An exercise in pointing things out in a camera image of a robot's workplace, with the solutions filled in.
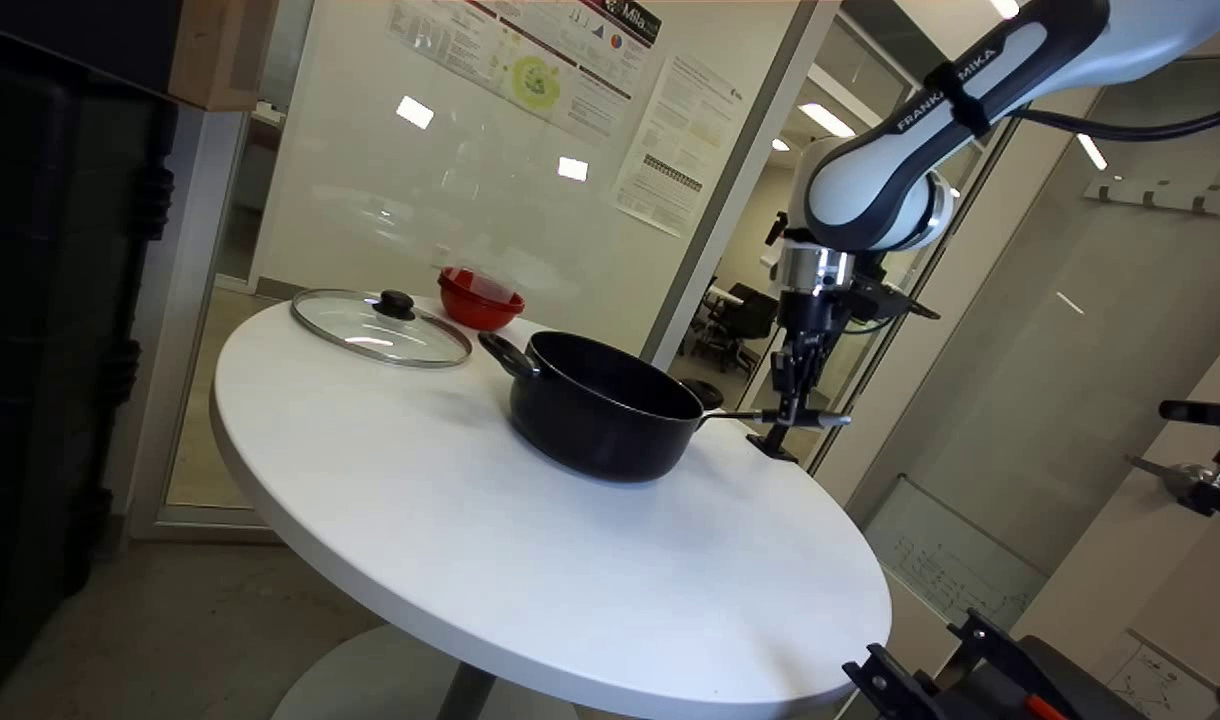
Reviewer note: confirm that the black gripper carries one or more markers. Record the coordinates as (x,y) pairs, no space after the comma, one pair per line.
(813,313)

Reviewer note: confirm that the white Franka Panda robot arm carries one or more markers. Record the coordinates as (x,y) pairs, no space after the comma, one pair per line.
(929,135)

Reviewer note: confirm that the black cooking pot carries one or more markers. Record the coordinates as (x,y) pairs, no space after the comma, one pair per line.
(603,413)

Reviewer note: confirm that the glass pot lid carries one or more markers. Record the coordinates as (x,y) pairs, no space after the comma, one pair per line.
(382,335)

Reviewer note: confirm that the white printed paper sheet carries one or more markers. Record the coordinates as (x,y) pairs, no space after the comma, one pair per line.
(680,143)

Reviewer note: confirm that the red bowl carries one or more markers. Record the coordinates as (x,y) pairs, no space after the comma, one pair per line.
(478,298)

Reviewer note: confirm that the white round table base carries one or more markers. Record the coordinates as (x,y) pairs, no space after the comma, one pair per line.
(369,682)

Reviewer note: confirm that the brown cardboard box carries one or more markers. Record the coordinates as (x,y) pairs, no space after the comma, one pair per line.
(215,54)

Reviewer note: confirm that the black cabinet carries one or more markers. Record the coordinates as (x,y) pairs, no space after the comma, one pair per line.
(50,335)

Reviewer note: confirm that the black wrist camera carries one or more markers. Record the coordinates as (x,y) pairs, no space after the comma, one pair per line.
(895,307)

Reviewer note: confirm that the coat hook rail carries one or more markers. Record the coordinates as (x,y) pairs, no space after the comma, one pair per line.
(1169,200)

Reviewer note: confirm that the black camera on mount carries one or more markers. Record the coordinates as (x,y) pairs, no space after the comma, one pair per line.
(1209,418)

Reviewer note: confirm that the wall poster with yellow circle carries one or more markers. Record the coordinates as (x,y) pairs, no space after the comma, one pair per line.
(535,60)

